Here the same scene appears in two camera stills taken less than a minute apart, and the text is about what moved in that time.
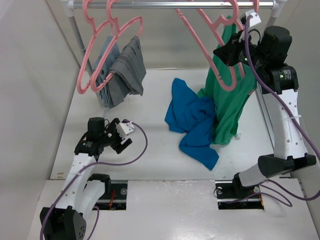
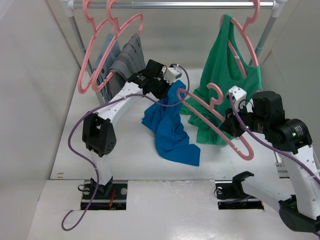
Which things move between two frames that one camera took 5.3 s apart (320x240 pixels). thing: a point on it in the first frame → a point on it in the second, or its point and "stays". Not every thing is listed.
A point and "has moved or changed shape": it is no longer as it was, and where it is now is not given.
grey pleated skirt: x=128 y=72 stays
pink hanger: x=233 y=85 → x=180 y=94
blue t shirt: x=192 y=114 → x=168 y=125
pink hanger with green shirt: x=216 y=33 has moved or changed shape
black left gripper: x=118 y=146 → x=167 y=85
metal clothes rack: x=277 y=6 stays
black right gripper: x=228 y=52 → x=230 y=124
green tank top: x=230 y=86 has moved or changed shape
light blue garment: x=103 y=92 stays
